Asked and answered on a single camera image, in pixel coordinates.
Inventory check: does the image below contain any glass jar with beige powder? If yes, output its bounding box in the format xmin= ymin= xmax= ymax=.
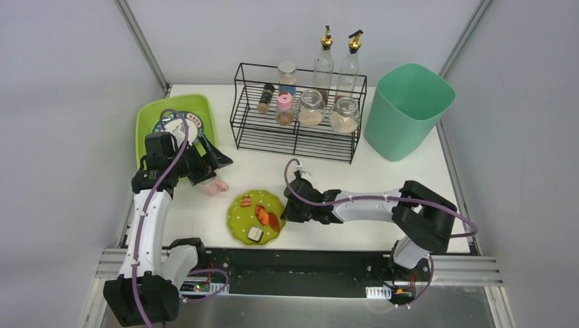
xmin=296 ymin=89 xmax=326 ymax=126

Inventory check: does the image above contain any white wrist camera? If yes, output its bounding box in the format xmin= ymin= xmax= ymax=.
xmin=294 ymin=164 xmax=311 ymax=177
xmin=171 ymin=123 xmax=189 ymax=146

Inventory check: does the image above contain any black lid spice jar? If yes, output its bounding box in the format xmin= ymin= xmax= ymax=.
xmin=257 ymin=83 xmax=276 ymax=113

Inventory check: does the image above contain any glass jar with metal ring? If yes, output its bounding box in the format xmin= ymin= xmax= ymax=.
xmin=328 ymin=96 xmax=361 ymax=134

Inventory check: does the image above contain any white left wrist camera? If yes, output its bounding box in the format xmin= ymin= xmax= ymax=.
xmin=171 ymin=123 xmax=189 ymax=146

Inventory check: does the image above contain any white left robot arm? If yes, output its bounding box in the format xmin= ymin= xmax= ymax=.
xmin=103 ymin=132 xmax=233 ymax=327

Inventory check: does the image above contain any lime green plastic basin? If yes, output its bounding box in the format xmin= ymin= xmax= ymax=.
xmin=135 ymin=94 xmax=218 ymax=165

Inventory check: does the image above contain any pink lid spice jar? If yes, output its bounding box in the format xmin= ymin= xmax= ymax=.
xmin=275 ymin=92 xmax=294 ymax=126

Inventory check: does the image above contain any red sausage toy piece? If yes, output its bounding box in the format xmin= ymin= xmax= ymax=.
xmin=268 ymin=213 xmax=281 ymax=232

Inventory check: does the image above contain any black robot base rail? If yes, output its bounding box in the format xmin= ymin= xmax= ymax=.
xmin=198 ymin=248 xmax=432 ymax=299

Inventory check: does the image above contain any green polka dot plate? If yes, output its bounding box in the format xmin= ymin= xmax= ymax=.
xmin=227 ymin=189 xmax=285 ymax=246

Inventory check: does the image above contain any sausage slice toy food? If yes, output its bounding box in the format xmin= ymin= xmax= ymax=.
xmin=240 ymin=196 xmax=252 ymax=208

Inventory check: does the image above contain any black wire rack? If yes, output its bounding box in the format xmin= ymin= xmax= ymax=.
xmin=229 ymin=62 xmax=362 ymax=163

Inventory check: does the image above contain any silver lid pellet jar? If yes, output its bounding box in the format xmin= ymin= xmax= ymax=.
xmin=277 ymin=60 xmax=296 ymax=96

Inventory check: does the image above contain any white sushi toy piece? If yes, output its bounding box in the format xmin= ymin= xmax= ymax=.
xmin=247 ymin=226 xmax=264 ymax=243

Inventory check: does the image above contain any oil bottle with black spout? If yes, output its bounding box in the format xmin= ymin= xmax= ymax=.
xmin=335 ymin=29 xmax=363 ymax=100

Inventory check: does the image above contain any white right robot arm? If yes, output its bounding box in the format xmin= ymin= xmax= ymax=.
xmin=282 ymin=174 xmax=457 ymax=270

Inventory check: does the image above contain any green plastic waste bin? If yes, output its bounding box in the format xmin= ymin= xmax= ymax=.
xmin=363 ymin=64 xmax=456 ymax=161

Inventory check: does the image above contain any pink cup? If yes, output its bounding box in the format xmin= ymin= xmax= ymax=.
xmin=195 ymin=177 xmax=229 ymax=197

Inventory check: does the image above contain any oil bottle with gold cap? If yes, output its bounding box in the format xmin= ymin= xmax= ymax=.
xmin=313 ymin=25 xmax=334 ymax=103

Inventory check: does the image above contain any white plate with blue rim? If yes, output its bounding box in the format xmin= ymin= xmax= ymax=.
xmin=152 ymin=111 xmax=204 ymax=146

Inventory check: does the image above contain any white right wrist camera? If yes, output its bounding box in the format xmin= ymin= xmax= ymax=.
xmin=294 ymin=164 xmax=311 ymax=177

